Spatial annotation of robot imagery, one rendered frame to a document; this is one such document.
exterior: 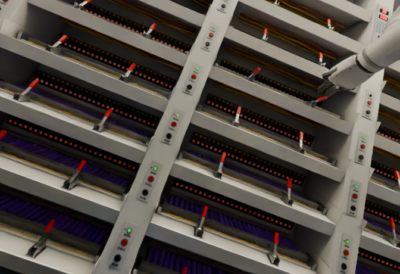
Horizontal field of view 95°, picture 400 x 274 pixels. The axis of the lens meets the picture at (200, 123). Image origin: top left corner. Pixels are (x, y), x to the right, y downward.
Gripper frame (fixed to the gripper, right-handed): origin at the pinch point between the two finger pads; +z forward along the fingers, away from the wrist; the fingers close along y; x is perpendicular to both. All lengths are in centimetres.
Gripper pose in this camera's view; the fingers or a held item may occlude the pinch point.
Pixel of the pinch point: (327, 89)
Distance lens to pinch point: 89.5
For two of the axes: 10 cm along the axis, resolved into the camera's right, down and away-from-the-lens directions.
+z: -2.0, 3.8, 9.0
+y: -9.3, -3.7, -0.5
